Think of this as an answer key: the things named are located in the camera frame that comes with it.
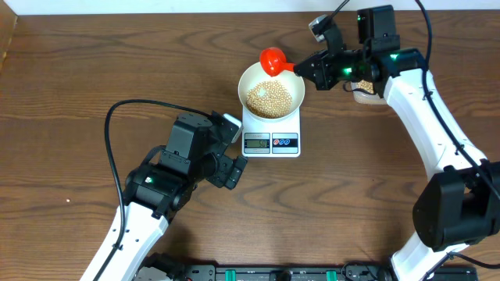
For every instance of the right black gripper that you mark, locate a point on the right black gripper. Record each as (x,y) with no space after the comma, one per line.
(322,77)

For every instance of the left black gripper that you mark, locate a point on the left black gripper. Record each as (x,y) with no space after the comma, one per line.
(223,172)

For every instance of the red plastic measuring scoop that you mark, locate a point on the red plastic measuring scoop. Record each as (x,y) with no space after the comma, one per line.
(273,61)

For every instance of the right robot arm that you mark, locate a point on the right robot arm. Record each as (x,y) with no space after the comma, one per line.
(459,207)

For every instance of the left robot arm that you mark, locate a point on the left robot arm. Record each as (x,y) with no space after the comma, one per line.
(161,185)

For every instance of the white digital kitchen scale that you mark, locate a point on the white digital kitchen scale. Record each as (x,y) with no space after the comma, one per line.
(271,138)

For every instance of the soybeans in bowl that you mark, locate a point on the soybeans in bowl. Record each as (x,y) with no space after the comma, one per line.
(269,99)

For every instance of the cream ceramic bowl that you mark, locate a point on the cream ceramic bowl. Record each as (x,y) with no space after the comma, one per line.
(254,74)

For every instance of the clear plastic container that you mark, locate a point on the clear plastic container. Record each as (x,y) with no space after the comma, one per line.
(367,99)

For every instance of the soybeans in container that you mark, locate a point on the soybeans in container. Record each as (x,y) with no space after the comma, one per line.
(365,87)

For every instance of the wooden side panel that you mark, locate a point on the wooden side panel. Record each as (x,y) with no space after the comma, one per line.
(8,20)

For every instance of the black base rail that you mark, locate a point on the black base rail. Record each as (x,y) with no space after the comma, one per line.
(160,267)

